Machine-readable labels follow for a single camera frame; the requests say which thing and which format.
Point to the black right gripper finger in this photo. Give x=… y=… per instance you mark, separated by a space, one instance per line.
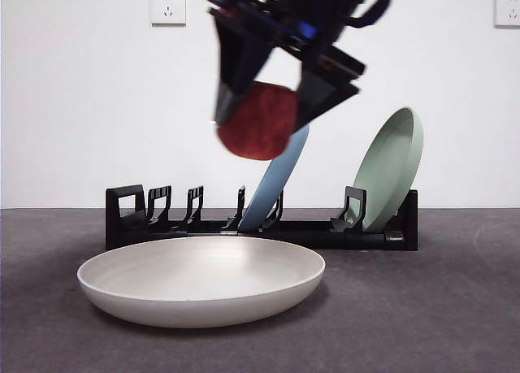
x=317 y=96
x=235 y=60

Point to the red apple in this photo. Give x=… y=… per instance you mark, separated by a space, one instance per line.
x=260 y=125

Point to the pale cream plate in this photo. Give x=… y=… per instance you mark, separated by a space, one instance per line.
x=203 y=275

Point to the blue plate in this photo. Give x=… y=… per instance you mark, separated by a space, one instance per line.
x=276 y=182

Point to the pale green plate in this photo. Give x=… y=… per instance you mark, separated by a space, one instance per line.
x=386 y=170

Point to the black plate rack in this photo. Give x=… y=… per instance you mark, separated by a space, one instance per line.
x=183 y=226

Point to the white wall socket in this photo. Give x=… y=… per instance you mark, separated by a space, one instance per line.
x=168 y=7
x=508 y=9

